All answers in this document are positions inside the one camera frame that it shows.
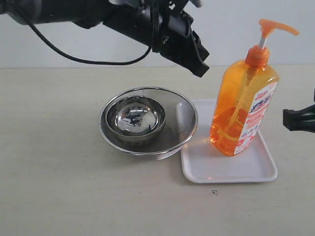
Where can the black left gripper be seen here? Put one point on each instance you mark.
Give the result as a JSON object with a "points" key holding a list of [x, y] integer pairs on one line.
{"points": [[166, 29]]}

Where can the orange pump soap bottle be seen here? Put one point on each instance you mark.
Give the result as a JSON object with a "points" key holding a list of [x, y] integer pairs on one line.
{"points": [[246, 90]]}

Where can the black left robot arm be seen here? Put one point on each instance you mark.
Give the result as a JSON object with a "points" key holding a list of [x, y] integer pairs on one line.
{"points": [[83, 13]]}

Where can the small stainless steel bowl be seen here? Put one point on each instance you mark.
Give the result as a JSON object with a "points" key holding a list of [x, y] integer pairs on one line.
{"points": [[136, 119]]}

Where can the steel mesh strainer basket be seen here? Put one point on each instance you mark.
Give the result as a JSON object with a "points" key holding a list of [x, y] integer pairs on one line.
{"points": [[181, 124]]}

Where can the white rectangular plastic tray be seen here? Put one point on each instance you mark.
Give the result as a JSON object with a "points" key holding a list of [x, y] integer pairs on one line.
{"points": [[202, 163]]}

